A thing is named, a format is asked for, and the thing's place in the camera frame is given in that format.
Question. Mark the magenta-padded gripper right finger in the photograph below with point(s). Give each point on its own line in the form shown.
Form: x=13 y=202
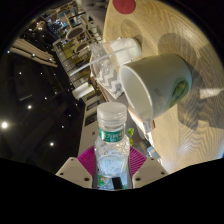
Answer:
x=149 y=170

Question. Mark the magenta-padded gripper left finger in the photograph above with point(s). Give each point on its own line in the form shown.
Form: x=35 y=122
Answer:
x=75 y=170

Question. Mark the clear plastic water bottle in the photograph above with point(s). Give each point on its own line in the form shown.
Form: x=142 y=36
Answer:
x=111 y=148

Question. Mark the white round column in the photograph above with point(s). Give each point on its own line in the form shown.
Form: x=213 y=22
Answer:
x=82 y=90

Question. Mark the group of ceiling lights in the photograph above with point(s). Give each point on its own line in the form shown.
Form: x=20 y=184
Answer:
x=4 y=125

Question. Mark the white mug with green print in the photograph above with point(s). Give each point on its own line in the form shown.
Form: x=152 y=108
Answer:
x=160 y=83

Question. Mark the clear plastic cup with straw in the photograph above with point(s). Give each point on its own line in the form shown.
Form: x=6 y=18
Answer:
x=125 y=50

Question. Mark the group of dining chairs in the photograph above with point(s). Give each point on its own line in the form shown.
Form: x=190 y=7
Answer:
x=75 y=33

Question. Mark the flat round red coaster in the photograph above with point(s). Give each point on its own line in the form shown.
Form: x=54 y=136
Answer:
x=124 y=6

